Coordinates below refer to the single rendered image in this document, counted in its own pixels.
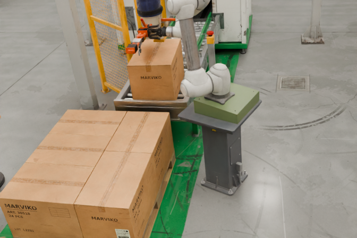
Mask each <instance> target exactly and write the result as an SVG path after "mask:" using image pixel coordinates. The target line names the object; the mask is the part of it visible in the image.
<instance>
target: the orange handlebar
mask: <svg viewBox="0 0 357 238"><path fill-rule="evenodd" d="M161 21H175V18H165V19H161ZM145 35H146V33H144V34H142V33H139V34H138V35H137V36H136V39H139V38H141V39H142V37H144V38H145ZM128 52H129V53H133V52H134V50H128Z"/></svg>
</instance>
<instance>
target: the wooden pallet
mask: <svg viewBox="0 0 357 238"><path fill-rule="evenodd" d="M175 161H176V158H175V150H174V149H173V152H172V155H171V158H170V160H169V163H168V166H167V168H166V172H165V175H164V177H163V180H162V183H161V185H160V188H159V191H158V194H157V196H156V200H155V203H154V205H153V208H152V211H151V213H150V216H149V219H148V222H147V224H146V228H145V230H144V233H143V236H142V238H150V234H151V231H152V228H153V226H154V223H155V220H156V217H157V214H158V211H159V208H160V205H161V202H162V199H163V196H164V193H165V191H166V188H167V185H168V181H169V178H170V176H171V173H172V170H173V167H174V164H175Z"/></svg>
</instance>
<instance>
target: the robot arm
mask: <svg viewBox="0 0 357 238"><path fill-rule="evenodd" d="M209 2H210V0H168V1H167V8H168V10H169V12H170V13H172V14H174V15H175V21H176V22H175V26H174V27H167V28H161V27H160V26H159V25H150V26H148V28H144V29H140V30H147V31H148V30H150V31H155V32H156V33H155V34H151V35H149V36H148V37H149V39H158V40H160V39H161V37H176V38H182V41H183V47H184V52H185V59H186V64H187V68H188V69H187V70H186V72H185V76H184V80H182V82H181V85H180V89H181V92H182V94H183V95H184V96H186V97H191V98H196V97H201V96H204V98H205V99H209V100H212V101H215V102H217V103H220V104H221V105H224V104H225V103H226V102H227V101H228V100H229V99H230V98H231V97H233V96H235V93H234V92H230V84H231V77H230V72H229V70H228V68H227V67H226V65H224V64H221V63H217V64H215V65H213V66H212V67H211V68H210V70H209V71H208V72H205V70H204V69H203V68H201V65H200V58H199V52H198V46H197V40H196V33H195V29H194V23H193V16H195V15H197V14H198V13H199V12H201V11H202V10H203V9H204V8H205V7H206V6H207V5H208V4H209ZM156 27H158V29H153V28H156ZM153 36H159V37H153Z"/></svg>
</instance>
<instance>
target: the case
mask: <svg viewBox="0 0 357 238"><path fill-rule="evenodd" d="M138 50H139V47H138ZM138 50H137V52H136V53H135V54H133V56H132V58H131V60H130V61H129V63H128V65H127V70H128V74H129V80H130V86H131V92H132V98H133V99H137V100H177V97H178V94H179V91H180V85H181V82H182V80H183V77H184V65H183V55H182V44H181V39H165V41H164V42H154V41H153V39H150V40H145V41H144V42H143V43H142V45H141V53H140V56H139V53H138Z"/></svg>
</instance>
